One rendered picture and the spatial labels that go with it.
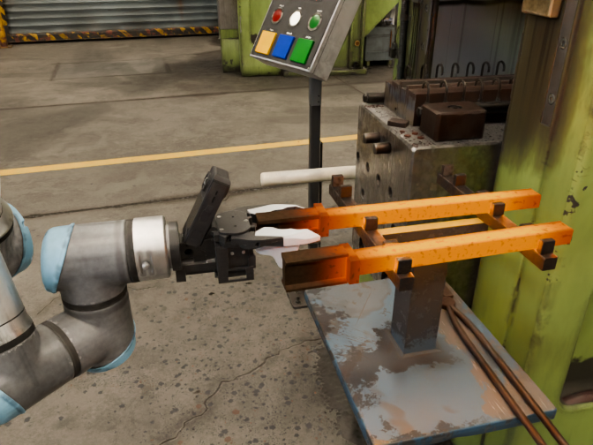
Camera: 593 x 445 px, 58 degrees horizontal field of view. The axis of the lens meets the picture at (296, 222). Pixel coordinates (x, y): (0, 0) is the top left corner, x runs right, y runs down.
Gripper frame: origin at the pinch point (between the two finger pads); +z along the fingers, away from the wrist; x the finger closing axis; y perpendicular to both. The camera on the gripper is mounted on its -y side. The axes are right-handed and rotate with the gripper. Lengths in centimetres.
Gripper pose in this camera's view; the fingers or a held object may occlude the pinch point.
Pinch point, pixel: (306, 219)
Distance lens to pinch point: 79.8
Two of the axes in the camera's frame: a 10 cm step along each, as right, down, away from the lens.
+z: 9.8, -1.0, 1.9
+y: 0.0, 8.9, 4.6
